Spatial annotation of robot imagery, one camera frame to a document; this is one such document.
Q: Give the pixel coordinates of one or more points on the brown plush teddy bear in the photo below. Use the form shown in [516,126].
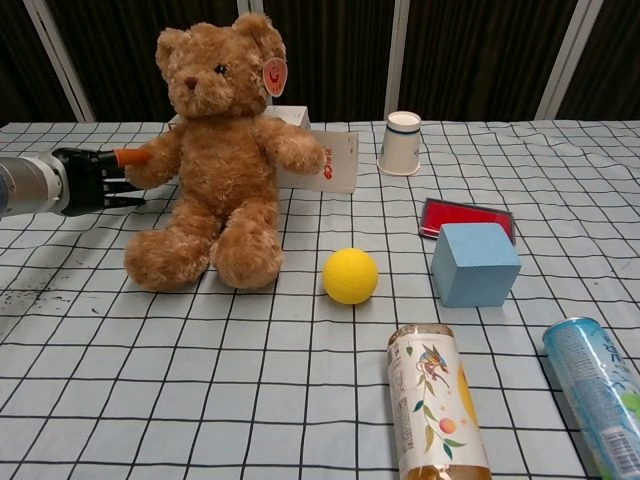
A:
[225,165]

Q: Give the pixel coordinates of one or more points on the white paper cup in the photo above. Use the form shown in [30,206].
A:
[398,147]

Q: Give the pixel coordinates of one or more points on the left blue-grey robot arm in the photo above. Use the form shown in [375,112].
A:
[25,185]

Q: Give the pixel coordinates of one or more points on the flat white box red logo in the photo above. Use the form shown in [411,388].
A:
[340,165]

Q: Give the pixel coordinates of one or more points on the tea bottle floral label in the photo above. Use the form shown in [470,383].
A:
[435,400]

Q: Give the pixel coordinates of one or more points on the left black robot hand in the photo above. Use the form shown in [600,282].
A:
[82,182]

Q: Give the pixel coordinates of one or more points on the light blue drink can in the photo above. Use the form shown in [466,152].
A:
[595,380]

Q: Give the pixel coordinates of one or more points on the blue foam cube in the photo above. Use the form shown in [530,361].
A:
[475,270]

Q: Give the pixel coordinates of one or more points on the yellow foam ball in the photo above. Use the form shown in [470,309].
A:
[350,276]

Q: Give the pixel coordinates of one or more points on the black pleated curtain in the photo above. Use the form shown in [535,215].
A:
[475,50]

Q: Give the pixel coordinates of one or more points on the round red paper hang tag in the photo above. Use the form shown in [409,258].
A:
[276,76]

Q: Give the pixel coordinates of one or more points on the light blue checked tablecloth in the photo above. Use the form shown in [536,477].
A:
[150,375]

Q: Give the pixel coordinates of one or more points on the red ink stamp pad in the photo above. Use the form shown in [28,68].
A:
[465,215]

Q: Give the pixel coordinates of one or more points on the white metal frame bar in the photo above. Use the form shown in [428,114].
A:
[562,65]
[395,60]
[255,5]
[65,70]

